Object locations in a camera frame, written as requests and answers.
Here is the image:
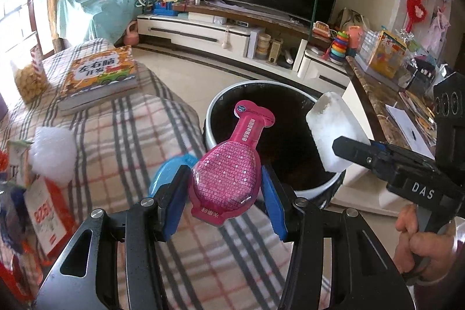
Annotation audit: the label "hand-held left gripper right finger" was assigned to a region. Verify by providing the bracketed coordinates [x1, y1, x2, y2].
[260, 165, 418, 310]

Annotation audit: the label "teal furniture cover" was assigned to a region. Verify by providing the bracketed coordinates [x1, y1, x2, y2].
[56, 0, 153, 45]

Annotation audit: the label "plaid blanket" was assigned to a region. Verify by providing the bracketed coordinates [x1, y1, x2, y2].
[0, 37, 331, 310]

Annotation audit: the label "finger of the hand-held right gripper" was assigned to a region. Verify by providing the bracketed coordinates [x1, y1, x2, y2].
[332, 135, 392, 173]

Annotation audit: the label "person's right forearm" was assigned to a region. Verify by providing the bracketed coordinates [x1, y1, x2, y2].
[410, 274, 465, 310]

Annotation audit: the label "colourful picture box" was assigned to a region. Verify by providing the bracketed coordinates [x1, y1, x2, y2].
[368, 30, 407, 78]

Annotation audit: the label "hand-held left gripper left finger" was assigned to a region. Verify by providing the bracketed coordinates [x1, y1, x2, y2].
[33, 165, 193, 310]

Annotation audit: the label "rainbow stacking rings toy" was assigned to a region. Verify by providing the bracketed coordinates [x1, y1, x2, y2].
[329, 30, 349, 64]

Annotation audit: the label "blue toy block set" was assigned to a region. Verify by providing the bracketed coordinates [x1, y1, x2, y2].
[153, 2, 177, 16]

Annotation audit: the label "pink toy kettlebell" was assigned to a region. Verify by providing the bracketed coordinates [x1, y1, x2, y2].
[124, 21, 139, 46]

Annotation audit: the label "colourful snack wrappers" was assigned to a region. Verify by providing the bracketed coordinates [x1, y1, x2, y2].
[0, 150, 40, 300]

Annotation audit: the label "brown marble counter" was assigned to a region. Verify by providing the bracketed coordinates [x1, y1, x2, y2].
[345, 56, 437, 158]

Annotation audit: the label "orange children's book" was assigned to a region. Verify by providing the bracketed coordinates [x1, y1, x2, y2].
[58, 45, 139, 116]

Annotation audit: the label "pink refill pouch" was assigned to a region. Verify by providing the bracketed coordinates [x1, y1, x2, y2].
[189, 100, 276, 228]

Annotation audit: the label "white foam block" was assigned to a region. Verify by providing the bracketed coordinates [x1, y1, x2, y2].
[306, 92, 372, 173]

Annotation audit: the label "white bin with black liner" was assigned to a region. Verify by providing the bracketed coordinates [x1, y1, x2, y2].
[201, 80, 345, 211]

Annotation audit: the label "stacked food jars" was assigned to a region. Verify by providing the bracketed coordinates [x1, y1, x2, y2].
[256, 33, 272, 60]

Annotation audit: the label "red and white carton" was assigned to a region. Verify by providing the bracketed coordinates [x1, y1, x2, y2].
[25, 175, 78, 260]

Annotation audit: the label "person's right hand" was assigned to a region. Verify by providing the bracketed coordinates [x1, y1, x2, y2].
[394, 204, 465, 282]

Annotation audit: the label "white television cabinet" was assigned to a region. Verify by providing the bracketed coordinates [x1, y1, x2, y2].
[136, 1, 351, 89]

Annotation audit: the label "white paper sheet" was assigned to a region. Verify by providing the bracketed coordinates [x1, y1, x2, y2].
[386, 105, 434, 151]

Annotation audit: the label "white foam fruit net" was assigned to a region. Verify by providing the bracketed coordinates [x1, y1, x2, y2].
[29, 126, 78, 187]

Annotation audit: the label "clear cookie jar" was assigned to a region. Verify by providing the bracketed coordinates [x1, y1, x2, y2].
[11, 43, 49, 103]

